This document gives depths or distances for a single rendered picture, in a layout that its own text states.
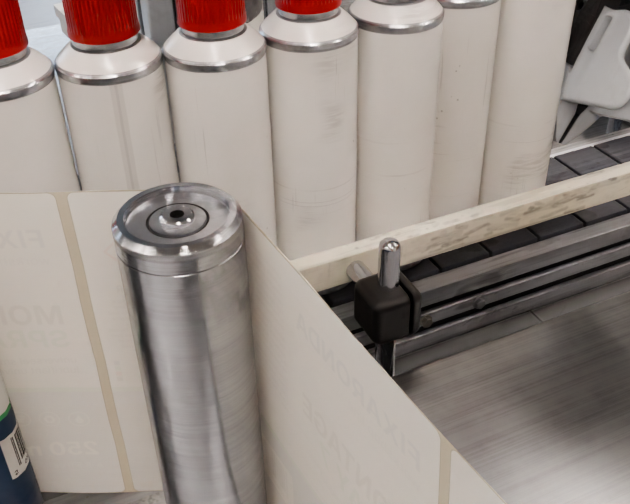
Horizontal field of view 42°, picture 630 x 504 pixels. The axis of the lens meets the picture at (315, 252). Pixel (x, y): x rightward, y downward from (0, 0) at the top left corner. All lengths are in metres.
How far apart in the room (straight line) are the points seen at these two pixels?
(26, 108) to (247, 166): 0.11
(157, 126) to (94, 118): 0.03
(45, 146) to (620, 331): 0.33
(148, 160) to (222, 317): 0.19
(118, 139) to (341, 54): 0.12
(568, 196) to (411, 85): 0.15
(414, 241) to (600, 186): 0.14
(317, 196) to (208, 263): 0.24
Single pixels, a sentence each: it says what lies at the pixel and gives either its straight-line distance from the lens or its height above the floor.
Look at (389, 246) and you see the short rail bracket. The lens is 0.43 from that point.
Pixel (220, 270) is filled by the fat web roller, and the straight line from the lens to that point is 0.23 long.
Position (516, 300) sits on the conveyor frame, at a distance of 0.57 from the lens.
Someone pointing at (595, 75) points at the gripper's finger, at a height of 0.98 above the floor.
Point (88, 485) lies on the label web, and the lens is 0.36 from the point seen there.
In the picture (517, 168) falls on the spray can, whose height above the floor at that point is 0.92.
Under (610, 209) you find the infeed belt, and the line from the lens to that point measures 0.61.
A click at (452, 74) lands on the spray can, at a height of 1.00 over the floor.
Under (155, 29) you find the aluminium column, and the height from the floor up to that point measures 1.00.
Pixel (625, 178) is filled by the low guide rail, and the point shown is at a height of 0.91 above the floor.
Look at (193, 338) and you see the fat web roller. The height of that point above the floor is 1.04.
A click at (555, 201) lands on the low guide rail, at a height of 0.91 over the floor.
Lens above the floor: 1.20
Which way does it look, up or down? 36 degrees down
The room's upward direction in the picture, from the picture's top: 1 degrees counter-clockwise
